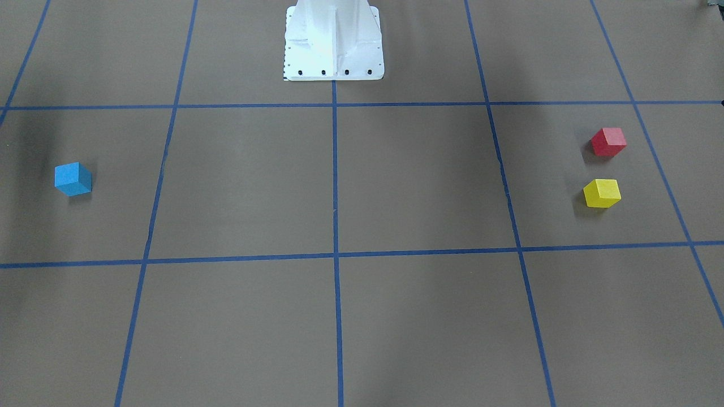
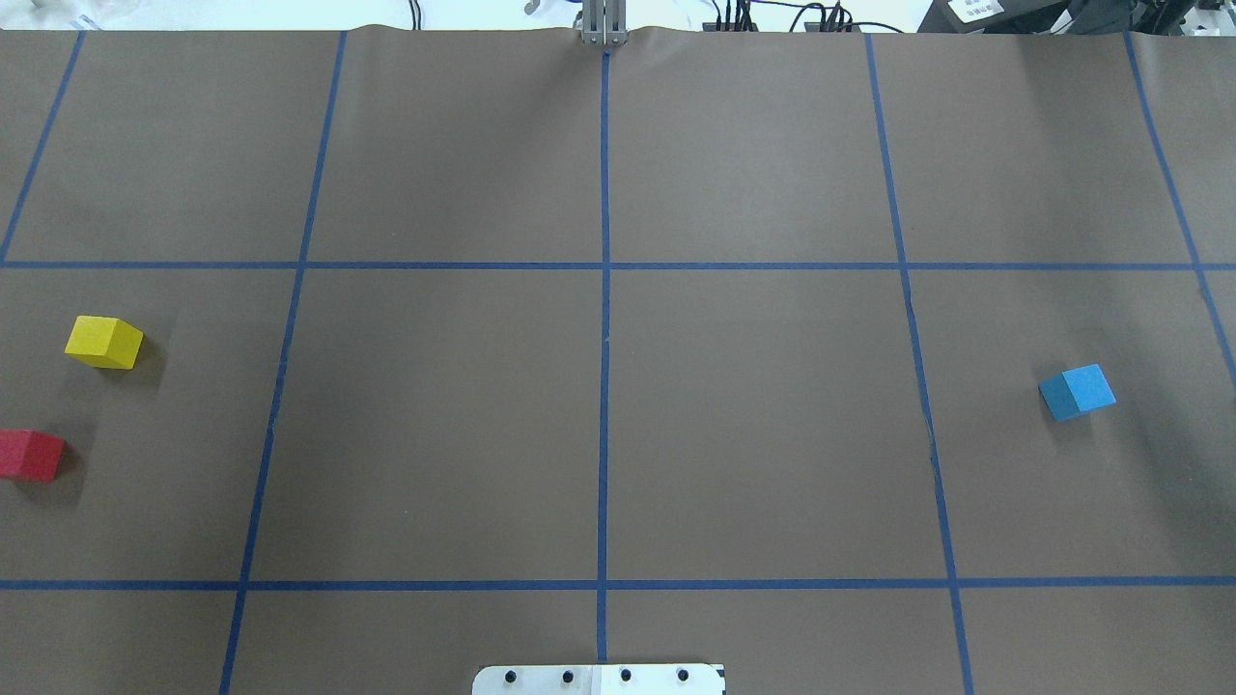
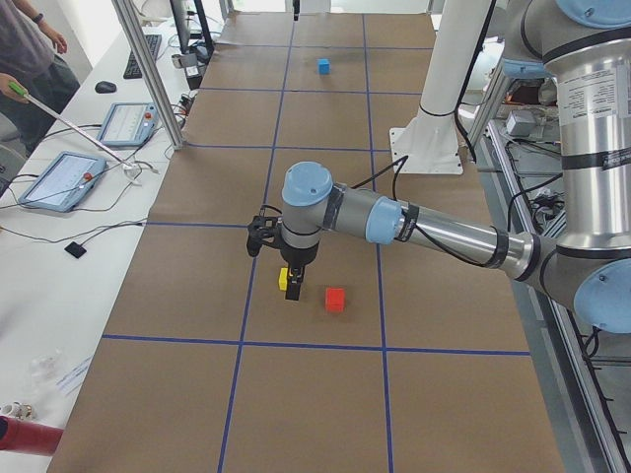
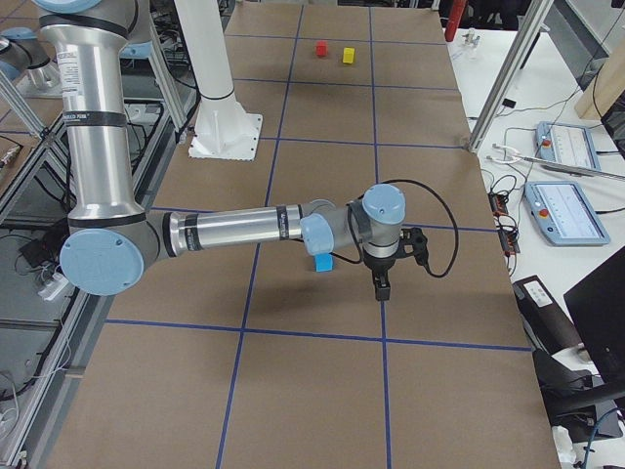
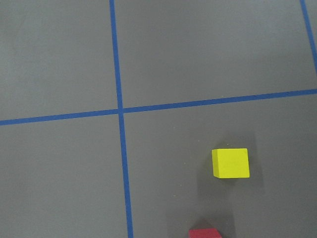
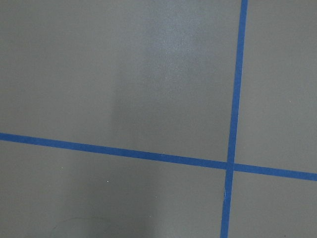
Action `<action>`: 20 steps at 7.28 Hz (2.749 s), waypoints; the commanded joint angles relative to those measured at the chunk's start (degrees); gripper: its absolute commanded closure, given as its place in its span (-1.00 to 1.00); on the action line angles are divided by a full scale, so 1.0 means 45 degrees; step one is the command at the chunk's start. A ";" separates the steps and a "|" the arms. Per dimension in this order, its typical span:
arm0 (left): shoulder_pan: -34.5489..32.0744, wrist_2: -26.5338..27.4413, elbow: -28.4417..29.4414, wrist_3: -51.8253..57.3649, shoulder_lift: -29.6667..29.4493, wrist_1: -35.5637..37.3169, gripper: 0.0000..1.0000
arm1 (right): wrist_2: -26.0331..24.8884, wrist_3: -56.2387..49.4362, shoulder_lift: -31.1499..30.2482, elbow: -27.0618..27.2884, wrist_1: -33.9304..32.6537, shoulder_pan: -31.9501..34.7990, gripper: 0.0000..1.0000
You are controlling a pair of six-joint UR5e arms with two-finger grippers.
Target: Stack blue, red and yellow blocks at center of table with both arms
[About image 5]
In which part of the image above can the yellow wooden block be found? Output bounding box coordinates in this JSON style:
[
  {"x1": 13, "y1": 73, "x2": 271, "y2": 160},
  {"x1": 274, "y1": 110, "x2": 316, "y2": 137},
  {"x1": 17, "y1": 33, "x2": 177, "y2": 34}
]
[{"x1": 211, "y1": 148, "x2": 250, "y2": 179}]

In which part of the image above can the red wooden block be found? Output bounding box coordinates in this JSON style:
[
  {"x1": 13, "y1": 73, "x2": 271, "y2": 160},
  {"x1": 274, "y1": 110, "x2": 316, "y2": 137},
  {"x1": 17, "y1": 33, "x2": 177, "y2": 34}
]
[{"x1": 188, "y1": 228, "x2": 222, "y2": 238}]

